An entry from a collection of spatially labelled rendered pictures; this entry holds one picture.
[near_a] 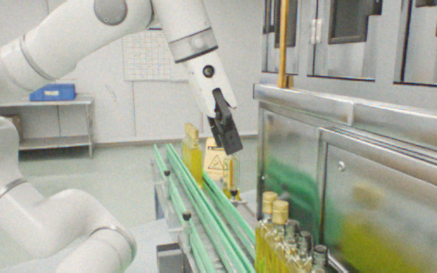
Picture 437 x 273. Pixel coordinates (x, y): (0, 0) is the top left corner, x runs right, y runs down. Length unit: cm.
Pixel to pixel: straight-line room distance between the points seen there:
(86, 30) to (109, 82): 589
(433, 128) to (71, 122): 617
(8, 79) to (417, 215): 70
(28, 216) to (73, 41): 31
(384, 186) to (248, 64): 618
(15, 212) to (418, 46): 74
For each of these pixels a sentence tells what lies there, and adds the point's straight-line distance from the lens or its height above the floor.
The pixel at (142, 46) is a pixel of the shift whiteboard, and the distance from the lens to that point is 645.
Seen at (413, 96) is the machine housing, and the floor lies 141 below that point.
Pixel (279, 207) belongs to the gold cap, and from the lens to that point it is 84.
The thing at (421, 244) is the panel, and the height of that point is 118.
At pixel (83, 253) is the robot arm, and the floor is 115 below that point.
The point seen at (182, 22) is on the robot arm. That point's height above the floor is 153.
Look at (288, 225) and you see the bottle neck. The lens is 80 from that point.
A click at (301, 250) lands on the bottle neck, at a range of 77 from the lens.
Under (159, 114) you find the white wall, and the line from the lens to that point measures 655.
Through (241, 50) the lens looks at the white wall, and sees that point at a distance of 680.
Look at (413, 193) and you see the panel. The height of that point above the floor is 126.
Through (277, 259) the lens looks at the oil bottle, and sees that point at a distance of 84.
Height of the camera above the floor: 148
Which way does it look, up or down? 12 degrees down
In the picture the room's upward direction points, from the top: straight up
